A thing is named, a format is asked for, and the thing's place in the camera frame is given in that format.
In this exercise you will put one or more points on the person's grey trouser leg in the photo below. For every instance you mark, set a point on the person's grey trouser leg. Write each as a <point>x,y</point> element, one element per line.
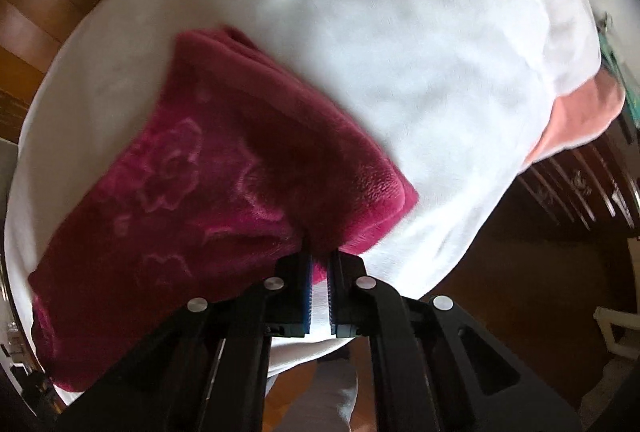
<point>320,392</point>

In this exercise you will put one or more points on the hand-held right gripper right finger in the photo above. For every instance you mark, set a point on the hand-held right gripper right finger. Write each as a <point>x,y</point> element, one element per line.
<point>334,297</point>

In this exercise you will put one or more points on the dark wooden cabinet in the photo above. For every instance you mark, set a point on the dark wooden cabinet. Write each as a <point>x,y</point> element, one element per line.
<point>580,192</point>

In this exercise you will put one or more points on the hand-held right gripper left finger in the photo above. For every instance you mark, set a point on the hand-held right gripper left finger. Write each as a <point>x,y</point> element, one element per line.
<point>306,297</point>

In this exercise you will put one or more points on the white blanket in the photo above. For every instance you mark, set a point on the white blanket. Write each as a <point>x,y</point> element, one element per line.
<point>400,61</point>

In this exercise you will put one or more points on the dark red fleece towel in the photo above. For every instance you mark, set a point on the dark red fleece towel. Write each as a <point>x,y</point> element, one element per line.
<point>210,192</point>

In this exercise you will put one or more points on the white stool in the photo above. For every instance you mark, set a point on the white stool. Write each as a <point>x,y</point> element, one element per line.
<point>617,329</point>

